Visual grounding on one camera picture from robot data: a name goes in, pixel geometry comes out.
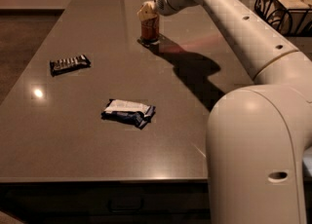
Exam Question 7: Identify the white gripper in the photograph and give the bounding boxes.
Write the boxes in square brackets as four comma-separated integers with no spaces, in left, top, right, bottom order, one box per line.
[136,0,196,21]

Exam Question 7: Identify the red coke can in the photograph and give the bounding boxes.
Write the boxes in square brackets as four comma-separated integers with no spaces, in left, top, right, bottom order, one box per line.
[140,15,159,43]

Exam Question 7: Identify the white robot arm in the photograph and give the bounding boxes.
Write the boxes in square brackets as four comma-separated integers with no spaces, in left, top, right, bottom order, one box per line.
[154,0,312,224]

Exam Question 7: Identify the blue white snack packet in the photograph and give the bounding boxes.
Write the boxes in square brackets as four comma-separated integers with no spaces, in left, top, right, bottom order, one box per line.
[101,99,156,130]

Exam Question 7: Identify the black chocolate bar wrapper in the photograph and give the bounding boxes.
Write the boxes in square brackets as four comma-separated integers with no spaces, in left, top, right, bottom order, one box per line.
[50,55,91,76]

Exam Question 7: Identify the black wire basket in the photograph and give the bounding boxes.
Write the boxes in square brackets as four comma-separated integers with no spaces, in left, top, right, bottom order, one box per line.
[254,0,312,37]

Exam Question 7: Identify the dark cabinet drawer handle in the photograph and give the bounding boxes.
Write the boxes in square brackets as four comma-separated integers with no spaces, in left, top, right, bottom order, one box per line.
[107,197,144,213]

